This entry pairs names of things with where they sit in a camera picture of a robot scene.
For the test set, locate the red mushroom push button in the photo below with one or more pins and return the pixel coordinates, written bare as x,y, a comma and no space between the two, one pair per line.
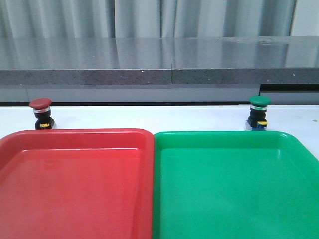
42,111

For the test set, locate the green mushroom push button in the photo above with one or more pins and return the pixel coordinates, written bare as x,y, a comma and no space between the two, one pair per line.
256,120

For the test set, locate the green plastic tray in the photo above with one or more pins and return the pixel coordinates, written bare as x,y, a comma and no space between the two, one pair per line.
234,185

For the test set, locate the grey pleated curtain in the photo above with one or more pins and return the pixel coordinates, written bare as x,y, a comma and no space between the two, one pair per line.
145,18

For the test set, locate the red plastic tray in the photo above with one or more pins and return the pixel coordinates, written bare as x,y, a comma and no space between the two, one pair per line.
77,184

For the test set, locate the grey stone bench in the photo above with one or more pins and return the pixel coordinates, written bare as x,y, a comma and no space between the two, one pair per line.
160,71

